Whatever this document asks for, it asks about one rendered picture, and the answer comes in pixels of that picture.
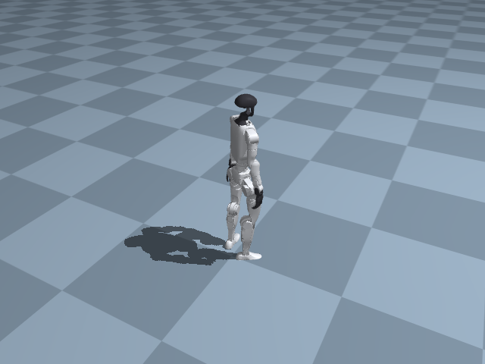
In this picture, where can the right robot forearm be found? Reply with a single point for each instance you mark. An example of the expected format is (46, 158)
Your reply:
(255, 173)

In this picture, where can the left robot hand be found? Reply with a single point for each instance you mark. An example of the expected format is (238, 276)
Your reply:
(230, 166)

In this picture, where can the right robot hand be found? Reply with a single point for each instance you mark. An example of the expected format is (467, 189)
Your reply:
(259, 198)

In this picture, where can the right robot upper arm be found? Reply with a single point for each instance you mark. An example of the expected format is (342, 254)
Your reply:
(251, 137)

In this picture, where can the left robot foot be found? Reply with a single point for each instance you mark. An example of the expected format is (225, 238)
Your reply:
(229, 244)

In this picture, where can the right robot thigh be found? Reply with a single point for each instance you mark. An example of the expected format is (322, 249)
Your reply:
(248, 191)

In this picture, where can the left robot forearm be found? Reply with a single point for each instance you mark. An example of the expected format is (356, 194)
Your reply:
(233, 162)

